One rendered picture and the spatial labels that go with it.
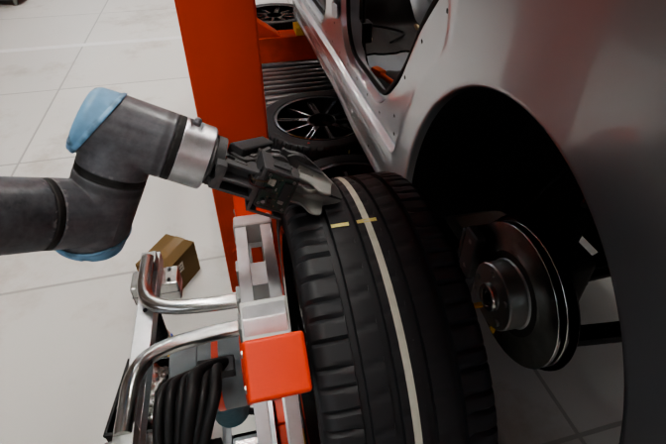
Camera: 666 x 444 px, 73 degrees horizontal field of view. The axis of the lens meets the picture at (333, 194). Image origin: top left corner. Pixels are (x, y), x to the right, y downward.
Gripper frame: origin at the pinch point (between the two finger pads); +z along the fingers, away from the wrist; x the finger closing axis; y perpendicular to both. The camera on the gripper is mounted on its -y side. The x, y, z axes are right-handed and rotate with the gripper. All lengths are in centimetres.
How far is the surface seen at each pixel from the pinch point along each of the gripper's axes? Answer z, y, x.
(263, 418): -4.3, 22.9, -24.2
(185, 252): 1, -117, -98
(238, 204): -9.8, -15.1, -14.4
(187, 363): -10.9, 2.6, -37.9
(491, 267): 43.8, -6.2, -6.9
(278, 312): -5.7, 14.8, -13.2
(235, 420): 10, -12, -70
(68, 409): -25, -64, -140
